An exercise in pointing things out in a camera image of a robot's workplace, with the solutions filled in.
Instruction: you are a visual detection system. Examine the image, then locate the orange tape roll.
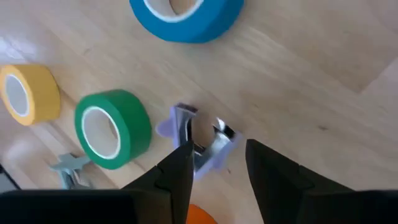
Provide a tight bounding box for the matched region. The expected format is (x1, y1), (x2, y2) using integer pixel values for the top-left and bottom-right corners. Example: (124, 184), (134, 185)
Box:
(186, 203), (218, 224)

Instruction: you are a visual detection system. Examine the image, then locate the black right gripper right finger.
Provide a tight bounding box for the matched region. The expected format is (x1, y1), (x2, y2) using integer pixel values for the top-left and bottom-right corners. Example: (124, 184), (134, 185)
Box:
(244, 139), (398, 224)

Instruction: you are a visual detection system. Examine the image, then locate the blue tape roll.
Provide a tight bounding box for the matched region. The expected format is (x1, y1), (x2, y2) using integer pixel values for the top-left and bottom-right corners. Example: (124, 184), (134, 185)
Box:
(129, 0), (245, 44)

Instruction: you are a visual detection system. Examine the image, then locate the green tape roll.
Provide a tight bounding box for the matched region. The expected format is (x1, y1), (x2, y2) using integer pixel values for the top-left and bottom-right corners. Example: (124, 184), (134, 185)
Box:
(73, 89), (152, 170)

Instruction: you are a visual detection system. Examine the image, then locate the purple staple remover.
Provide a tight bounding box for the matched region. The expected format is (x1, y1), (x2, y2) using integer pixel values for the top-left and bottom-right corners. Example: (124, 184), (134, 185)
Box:
(154, 102), (244, 182)

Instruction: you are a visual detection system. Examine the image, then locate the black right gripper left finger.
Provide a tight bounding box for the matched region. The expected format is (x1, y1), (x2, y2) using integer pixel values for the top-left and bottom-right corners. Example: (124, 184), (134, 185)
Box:
(0, 140), (195, 224)

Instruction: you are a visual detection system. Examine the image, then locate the yellow tape roll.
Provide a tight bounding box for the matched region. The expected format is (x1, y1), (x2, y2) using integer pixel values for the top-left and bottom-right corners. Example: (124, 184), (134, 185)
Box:
(0, 64), (62, 126)

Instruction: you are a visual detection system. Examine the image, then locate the grey staple remover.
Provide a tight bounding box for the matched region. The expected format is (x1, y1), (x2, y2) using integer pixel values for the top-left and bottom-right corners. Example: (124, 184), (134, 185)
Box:
(49, 152), (93, 190)

